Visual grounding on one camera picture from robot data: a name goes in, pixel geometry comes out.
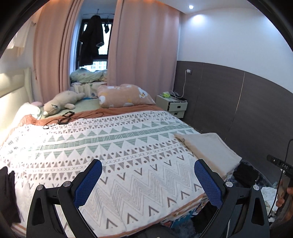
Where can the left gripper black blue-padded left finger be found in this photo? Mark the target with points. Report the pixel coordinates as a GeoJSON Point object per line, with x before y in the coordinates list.
{"type": "Point", "coordinates": [43, 219]}

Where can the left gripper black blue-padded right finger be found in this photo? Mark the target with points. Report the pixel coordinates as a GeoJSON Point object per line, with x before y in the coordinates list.
{"type": "Point", "coordinates": [241, 212]}

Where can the beige hooded jacket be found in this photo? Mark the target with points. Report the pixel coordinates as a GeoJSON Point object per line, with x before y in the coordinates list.
{"type": "Point", "coordinates": [211, 148]}

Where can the dark hanging clothes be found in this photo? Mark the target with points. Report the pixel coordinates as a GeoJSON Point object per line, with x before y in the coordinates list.
{"type": "Point", "coordinates": [94, 40]}

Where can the person's right hand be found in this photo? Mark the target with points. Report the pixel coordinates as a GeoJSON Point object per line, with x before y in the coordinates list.
{"type": "Point", "coordinates": [280, 198]}

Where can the black folded garment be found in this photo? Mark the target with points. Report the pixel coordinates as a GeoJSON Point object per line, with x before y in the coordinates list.
{"type": "Point", "coordinates": [9, 207]}

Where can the patterned white bed quilt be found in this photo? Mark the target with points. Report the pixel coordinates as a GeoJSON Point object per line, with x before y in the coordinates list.
{"type": "Point", "coordinates": [147, 173]}

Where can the pale green pillow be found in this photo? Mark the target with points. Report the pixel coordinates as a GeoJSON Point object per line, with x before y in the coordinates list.
{"type": "Point", "coordinates": [24, 110]}

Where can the grey plush toy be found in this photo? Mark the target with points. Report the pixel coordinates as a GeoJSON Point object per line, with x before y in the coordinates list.
{"type": "Point", "coordinates": [63, 100]}

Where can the orange cartoon pillow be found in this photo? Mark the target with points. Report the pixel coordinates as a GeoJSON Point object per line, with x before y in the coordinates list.
{"type": "Point", "coordinates": [124, 95]}

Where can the cream padded headboard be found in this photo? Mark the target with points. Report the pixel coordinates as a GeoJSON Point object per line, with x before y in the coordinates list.
{"type": "Point", "coordinates": [15, 91]}

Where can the crumpled light green blanket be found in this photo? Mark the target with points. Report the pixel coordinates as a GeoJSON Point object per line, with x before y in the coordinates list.
{"type": "Point", "coordinates": [82, 75]}

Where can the white bedside table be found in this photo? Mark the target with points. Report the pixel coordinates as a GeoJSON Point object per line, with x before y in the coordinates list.
{"type": "Point", "coordinates": [174, 106]}

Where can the pink left curtain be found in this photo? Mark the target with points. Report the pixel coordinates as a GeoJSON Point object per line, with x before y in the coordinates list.
{"type": "Point", "coordinates": [52, 46]}

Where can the pink curtain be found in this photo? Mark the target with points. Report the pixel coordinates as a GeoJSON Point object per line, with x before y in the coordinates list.
{"type": "Point", "coordinates": [52, 46]}
{"type": "Point", "coordinates": [143, 46]}

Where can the pink right curtain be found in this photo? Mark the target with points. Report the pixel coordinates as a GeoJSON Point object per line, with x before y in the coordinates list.
{"type": "Point", "coordinates": [143, 46]}

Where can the wall power socket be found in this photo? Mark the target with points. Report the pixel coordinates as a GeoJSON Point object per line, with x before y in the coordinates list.
{"type": "Point", "coordinates": [189, 71]}

